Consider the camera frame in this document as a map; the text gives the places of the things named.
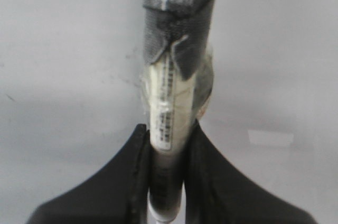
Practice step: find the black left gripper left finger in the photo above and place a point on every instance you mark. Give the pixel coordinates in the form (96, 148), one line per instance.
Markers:
(117, 193)

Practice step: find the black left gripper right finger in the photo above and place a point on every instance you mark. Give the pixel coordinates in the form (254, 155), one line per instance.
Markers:
(217, 192)

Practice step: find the white black whiteboard marker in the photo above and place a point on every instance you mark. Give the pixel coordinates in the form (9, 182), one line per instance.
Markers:
(178, 81)

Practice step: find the white whiteboard with aluminium frame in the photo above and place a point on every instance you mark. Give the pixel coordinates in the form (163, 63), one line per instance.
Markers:
(70, 95)

